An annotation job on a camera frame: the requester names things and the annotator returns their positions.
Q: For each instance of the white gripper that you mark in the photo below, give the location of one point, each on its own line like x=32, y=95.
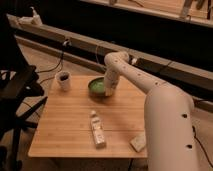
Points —
x=111, y=79

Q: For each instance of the green ceramic bowl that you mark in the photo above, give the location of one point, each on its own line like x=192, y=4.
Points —
x=96, y=87

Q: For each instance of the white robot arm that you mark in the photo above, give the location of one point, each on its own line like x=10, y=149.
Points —
x=167, y=115

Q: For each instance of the white mug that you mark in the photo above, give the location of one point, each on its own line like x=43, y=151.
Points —
x=63, y=79

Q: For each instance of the white tube bottle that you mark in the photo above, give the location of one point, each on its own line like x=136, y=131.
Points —
x=97, y=130

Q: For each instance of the beige sponge block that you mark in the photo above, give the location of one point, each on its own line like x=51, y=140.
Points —
x=138, y=142

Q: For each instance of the black chair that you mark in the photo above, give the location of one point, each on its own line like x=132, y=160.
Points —
x=18, y=80

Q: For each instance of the white spray bottle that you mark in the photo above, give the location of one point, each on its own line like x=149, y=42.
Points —
x=36, y=17

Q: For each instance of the long metal rail beam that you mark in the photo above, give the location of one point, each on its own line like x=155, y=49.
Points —
x=90, y=52

